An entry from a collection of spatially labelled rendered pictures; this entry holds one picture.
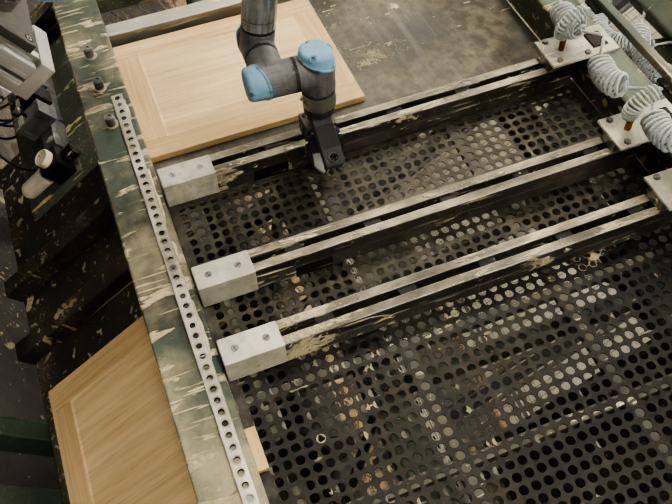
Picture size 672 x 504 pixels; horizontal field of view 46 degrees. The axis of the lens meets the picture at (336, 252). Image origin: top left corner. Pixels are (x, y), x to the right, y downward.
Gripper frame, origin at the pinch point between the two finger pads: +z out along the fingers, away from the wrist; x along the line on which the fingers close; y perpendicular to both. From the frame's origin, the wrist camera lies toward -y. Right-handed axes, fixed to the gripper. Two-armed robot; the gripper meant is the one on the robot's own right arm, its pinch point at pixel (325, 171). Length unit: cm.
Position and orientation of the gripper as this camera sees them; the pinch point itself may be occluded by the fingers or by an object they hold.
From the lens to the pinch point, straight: 190.7
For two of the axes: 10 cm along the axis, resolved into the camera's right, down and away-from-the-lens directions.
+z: 0.2, 5.9, 8.1
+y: -3.6, -7.5, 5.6
